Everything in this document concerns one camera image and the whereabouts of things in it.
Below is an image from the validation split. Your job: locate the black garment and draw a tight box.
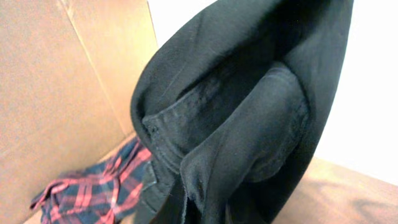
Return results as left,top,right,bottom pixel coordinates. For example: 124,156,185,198
131,0,353,224

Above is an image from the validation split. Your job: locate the red navy plaid shirt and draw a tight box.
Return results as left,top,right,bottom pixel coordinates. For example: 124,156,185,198
30,137,151,224

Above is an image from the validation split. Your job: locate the cardboard box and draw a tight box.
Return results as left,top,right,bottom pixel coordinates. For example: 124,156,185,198
1,0,157,223

